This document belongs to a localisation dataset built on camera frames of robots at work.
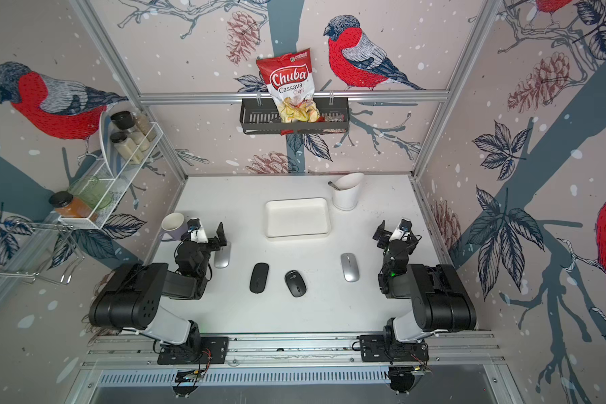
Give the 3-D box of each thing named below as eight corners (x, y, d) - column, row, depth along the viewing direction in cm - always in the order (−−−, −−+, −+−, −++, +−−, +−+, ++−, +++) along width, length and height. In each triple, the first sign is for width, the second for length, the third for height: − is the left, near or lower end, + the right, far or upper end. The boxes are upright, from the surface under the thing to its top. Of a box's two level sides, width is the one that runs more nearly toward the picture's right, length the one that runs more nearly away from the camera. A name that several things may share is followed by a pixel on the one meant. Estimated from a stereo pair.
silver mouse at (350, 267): (342, 282, 89) (343, 280, 88) (340, 255, 96) (340, 252, 95) (359, 282, 89) (360, 280, 88) (356, 255, 96) (357, 252, 95)
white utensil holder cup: (331, 207, 111) (333, 187, 100) (339, 188, 118) (341, 167, 108) (353, 214, 108) (357, 194, 98) (360, 194, 116) (364, 173, 105)
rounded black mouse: (293, 300, 85) (293, 297, 83) (282, 276, 90) (282, 274, 88) (308, 292, 87) (308, 289, 85) (297, 269, 92) (296, 266, 90)
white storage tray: (262, 236, 102) (261, 232, 99) (267, 201, 114) (266, 197, 111) (329, 236, 102) (330, 232, 99) (327, 201, 114) (328, 197, 111)
